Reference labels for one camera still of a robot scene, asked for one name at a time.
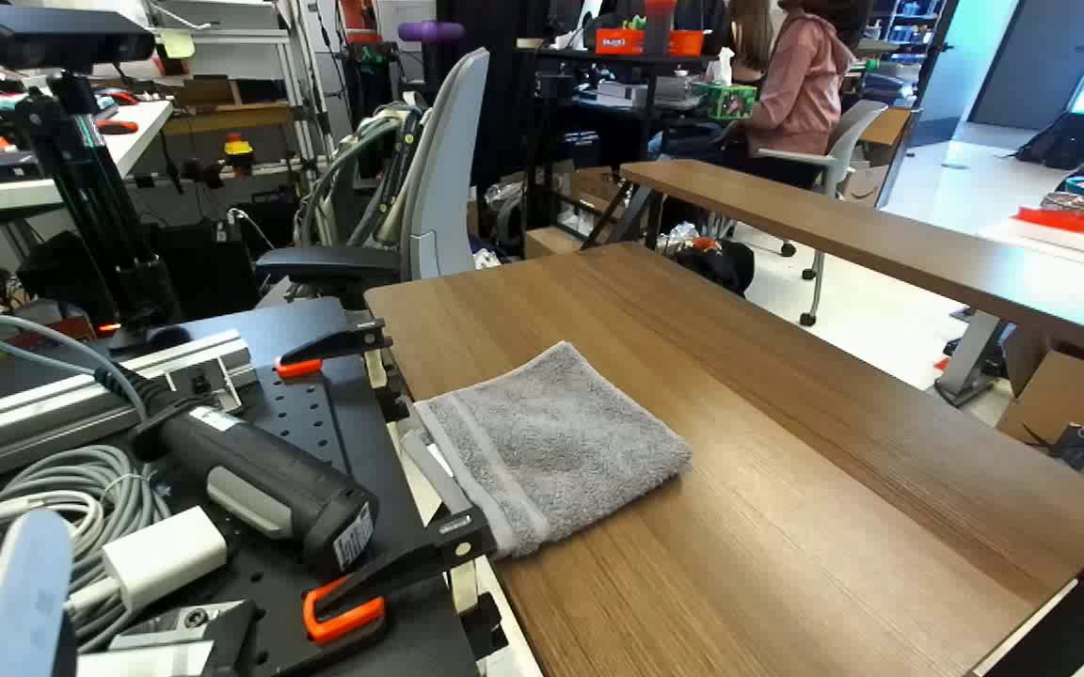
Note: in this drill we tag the grey chair with metal legs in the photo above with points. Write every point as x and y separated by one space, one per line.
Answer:
854 132

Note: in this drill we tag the long wooden bench table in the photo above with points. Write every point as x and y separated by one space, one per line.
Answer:
894 245

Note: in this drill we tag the person in pink hoodie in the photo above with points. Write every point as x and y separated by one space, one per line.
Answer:
799 88

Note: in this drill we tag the black camera stand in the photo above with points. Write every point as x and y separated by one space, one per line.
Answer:
104 211

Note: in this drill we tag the red flat object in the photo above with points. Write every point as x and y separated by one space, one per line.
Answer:
1054 219

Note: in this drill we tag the grey towel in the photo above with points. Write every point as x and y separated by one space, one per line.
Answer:
543 437

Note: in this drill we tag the white cluttered workbench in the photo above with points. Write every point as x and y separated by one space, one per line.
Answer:
15 190

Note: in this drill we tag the black clamp orange trigger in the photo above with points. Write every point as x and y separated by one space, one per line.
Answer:
423 566

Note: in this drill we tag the black stereo camera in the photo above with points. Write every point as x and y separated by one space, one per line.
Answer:
55 36

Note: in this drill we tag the orange storage bins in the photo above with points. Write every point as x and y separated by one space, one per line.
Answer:
642 40

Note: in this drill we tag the grey office chair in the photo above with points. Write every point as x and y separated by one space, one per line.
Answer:
450 175

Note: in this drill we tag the black bag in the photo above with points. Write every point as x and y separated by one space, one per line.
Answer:
722 264

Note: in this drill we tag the white power adapter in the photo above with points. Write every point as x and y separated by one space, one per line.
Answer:
168 557

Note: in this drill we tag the light blue plastic object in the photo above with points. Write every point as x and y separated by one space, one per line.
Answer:
20 602

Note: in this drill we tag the black device with white label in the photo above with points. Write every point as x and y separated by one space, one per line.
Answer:
179 640

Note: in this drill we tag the green patterned bag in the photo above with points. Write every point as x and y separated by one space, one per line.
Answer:
722 104

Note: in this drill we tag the cardboard box with black connector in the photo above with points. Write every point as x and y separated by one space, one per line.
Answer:
1070 401

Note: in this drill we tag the aluminium extrusion rail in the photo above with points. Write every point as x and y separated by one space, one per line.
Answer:
15 417

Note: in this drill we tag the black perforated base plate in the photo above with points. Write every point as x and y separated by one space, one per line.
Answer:
317 427

